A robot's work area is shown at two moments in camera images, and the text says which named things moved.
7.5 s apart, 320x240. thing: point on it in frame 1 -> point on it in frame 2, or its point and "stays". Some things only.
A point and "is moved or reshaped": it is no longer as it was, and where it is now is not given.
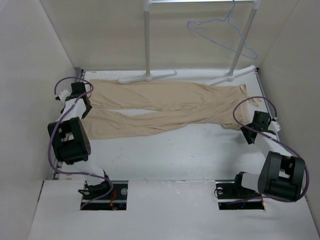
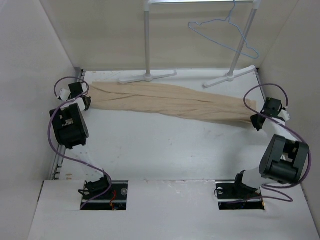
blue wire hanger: x=233 y=25 stays
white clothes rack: x=148 y=76 stays
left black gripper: x=86 y=112 stays
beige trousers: x=176 y=104 is moved or reshaped
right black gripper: x=245 y=133 -> x=254 y=119
